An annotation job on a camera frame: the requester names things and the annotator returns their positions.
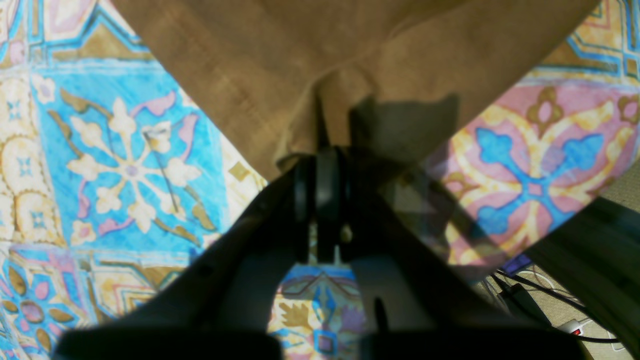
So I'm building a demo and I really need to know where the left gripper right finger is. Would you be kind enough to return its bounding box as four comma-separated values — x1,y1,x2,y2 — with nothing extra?
315,148,586,360

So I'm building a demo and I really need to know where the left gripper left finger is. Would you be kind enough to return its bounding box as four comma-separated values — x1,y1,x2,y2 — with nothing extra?
52,156,317,360

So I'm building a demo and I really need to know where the patterned tablecloth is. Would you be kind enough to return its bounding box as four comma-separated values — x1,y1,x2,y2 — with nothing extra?
1,0,639,360

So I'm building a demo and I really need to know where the brown t-shirt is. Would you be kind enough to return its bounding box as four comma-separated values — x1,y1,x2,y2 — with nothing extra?
113,0,599,182

